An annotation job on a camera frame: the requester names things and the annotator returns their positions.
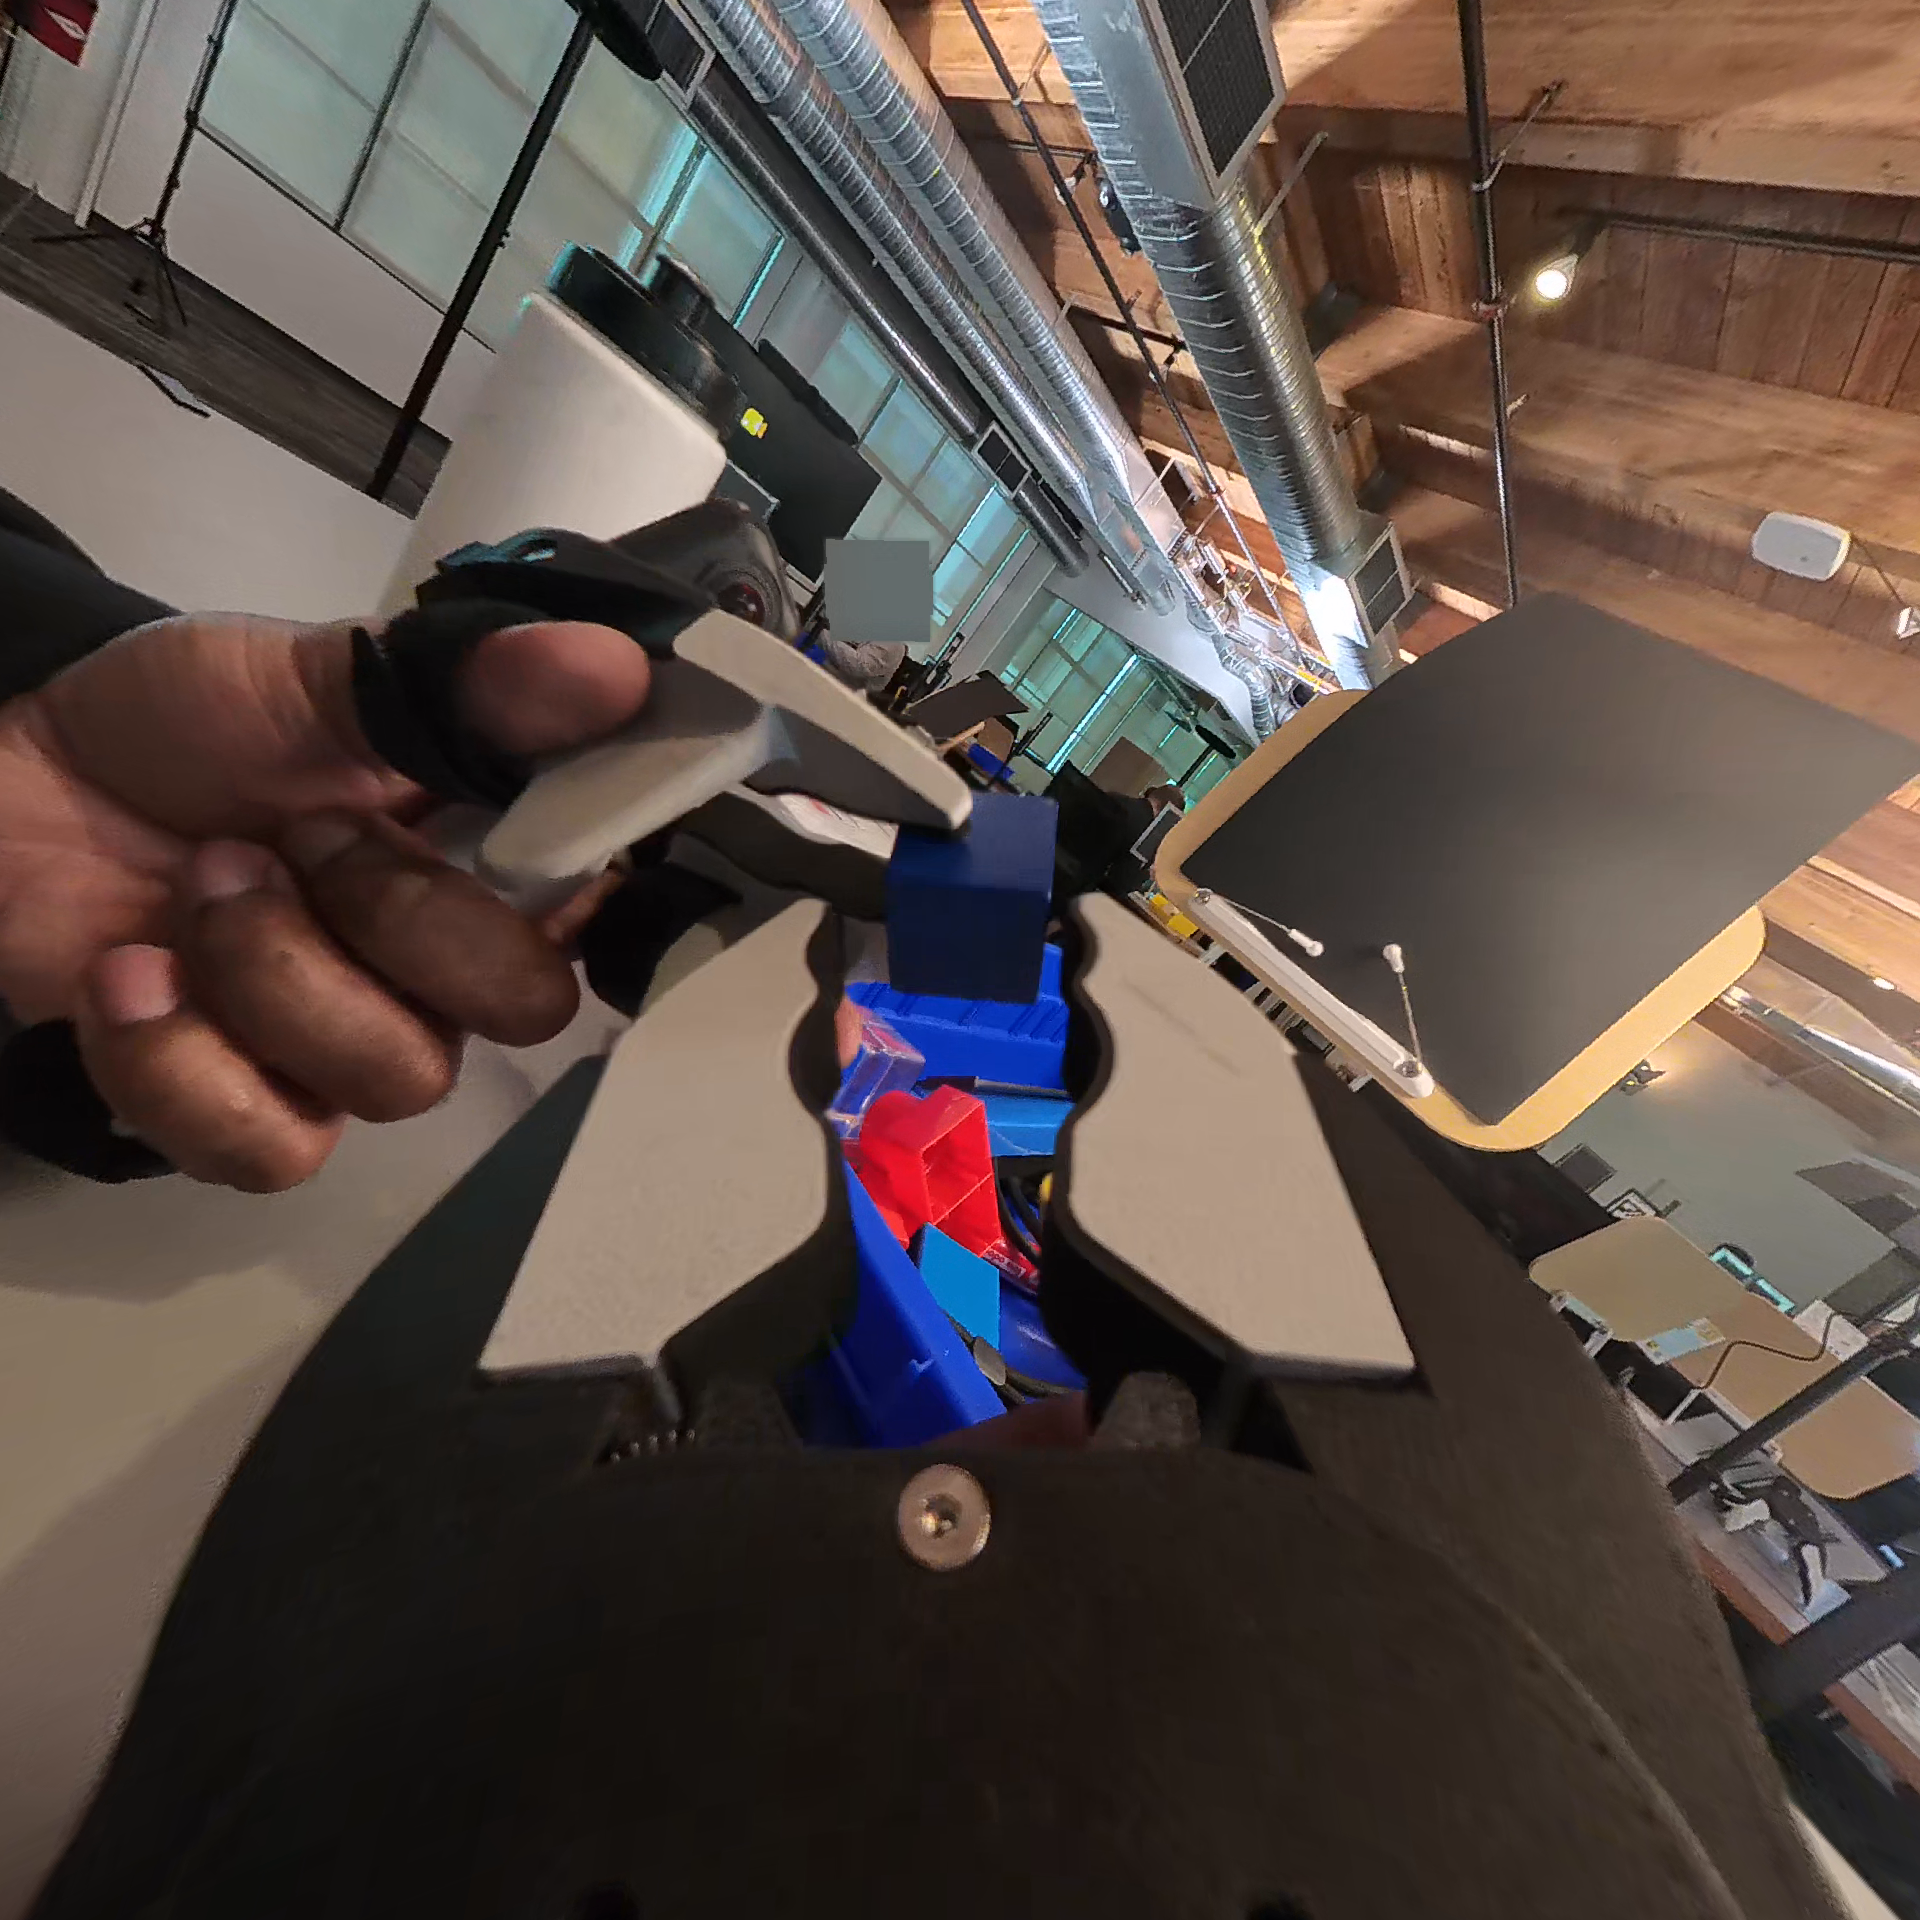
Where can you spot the white metal leg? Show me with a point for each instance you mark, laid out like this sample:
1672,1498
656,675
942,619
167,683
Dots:
1321,1002

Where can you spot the black ceiling pipe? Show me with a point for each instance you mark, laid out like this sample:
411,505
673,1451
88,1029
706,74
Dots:
1484,225

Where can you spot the black pole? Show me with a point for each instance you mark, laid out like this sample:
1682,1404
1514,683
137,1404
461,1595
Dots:
488,254

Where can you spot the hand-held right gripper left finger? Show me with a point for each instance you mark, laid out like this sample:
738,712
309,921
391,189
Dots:
675,1184

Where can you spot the dark blue wooden block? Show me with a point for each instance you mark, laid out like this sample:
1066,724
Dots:
969,901

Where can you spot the light blue block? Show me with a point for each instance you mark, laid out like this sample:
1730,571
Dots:
961,1283

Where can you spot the ceiling lamp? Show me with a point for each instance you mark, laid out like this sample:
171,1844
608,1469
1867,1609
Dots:
1557,279

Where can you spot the white water bottle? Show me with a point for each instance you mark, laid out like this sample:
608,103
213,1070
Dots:
585,435

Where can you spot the black wood-edged panel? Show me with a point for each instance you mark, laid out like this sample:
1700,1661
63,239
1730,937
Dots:
1501,840

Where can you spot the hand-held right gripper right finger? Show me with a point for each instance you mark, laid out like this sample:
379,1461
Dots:
1230,1184

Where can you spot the person's left hand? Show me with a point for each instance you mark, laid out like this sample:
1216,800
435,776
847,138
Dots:
224,840

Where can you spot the silver ventilation duct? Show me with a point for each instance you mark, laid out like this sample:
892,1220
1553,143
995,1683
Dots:
900,195
1245,331

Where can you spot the large blue storage bin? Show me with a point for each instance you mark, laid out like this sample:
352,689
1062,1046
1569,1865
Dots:
900,1381

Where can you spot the hollow red plastic block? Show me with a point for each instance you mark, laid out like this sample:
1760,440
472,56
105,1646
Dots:
930,1155

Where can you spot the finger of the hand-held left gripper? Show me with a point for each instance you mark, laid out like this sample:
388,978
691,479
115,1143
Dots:
819,848
841,735

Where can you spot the black monitor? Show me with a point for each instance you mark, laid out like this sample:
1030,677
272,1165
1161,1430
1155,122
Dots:
802,451

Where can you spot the clear acrylic block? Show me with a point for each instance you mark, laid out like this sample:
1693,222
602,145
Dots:
885,1072

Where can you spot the beige table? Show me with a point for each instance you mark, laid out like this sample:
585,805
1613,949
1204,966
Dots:
1650,1274

